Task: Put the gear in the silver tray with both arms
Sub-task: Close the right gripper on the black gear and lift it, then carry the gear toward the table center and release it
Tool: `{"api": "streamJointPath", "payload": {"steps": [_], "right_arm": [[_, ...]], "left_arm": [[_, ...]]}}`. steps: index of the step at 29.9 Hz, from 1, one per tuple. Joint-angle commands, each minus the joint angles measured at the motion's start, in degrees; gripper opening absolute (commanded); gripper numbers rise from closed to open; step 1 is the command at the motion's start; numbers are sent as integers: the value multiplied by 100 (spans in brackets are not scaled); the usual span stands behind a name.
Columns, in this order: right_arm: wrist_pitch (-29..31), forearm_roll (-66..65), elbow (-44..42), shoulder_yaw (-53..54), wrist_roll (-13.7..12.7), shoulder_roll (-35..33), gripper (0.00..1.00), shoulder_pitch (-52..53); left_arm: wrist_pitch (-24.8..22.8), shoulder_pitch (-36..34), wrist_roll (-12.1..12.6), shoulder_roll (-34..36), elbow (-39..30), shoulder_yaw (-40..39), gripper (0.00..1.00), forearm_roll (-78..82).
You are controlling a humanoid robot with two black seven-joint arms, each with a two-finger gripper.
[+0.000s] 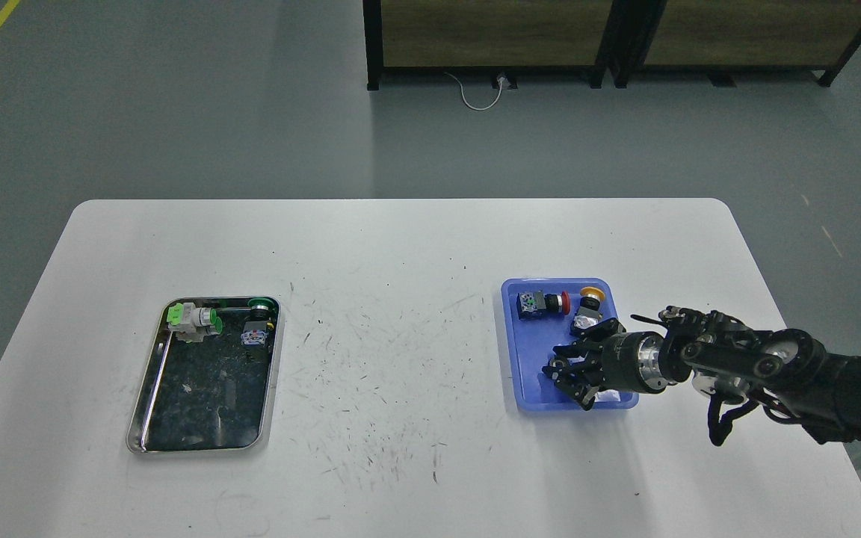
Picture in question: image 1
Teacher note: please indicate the yellow push button switch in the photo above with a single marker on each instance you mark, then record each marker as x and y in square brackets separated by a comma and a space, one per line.
[588, 313]

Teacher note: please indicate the wooden cabinet black frame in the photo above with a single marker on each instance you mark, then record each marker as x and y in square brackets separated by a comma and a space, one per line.
[496, 37]

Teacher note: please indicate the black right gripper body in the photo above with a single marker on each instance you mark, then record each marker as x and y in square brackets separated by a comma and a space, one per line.
[630, 363]

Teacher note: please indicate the blue plastic tray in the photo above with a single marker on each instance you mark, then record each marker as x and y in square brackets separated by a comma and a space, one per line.
[530, 341]

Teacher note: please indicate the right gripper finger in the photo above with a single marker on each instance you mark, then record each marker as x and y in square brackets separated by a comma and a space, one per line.
[589, 340]
[581, 382]

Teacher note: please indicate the black gear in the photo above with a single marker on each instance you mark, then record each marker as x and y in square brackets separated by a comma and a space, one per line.
[555, 366]

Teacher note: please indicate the green push button switch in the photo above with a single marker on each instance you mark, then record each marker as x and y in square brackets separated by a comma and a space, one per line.
[260, 324]

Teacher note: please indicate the red push button switch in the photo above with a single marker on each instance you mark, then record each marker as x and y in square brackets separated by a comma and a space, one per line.
[537, 304]

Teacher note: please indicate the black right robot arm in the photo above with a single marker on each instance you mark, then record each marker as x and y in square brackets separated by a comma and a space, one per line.
[788, 374]

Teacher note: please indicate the green white selector switch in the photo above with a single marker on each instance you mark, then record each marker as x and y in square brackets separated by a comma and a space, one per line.
[191, 323]

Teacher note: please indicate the silver metal tray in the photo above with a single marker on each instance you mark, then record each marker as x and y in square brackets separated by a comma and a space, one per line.
[204, 397]

